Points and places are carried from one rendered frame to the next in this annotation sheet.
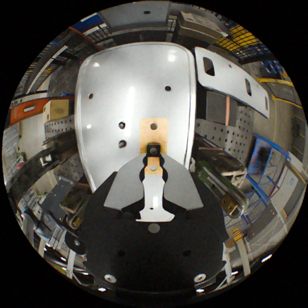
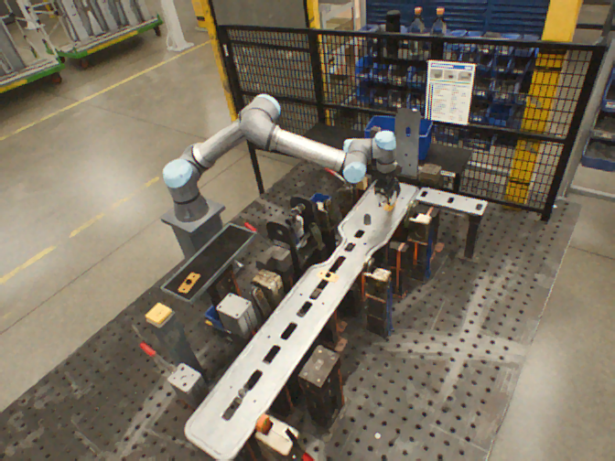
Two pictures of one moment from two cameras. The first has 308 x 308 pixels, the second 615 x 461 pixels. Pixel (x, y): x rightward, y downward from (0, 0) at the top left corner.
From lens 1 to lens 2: 182 cm
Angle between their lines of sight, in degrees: 69
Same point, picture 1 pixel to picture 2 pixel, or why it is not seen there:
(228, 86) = (430, 199)
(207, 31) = (429, 176)
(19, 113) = not seen: hidden behind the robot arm
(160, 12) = (414, 166)
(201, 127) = (436, 272)
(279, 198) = not seen: outside the picture
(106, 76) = not seen: hidden behind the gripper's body
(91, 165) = (360, 207)
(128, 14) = (403, 163)
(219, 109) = (424, 209)
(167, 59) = (407, 191)
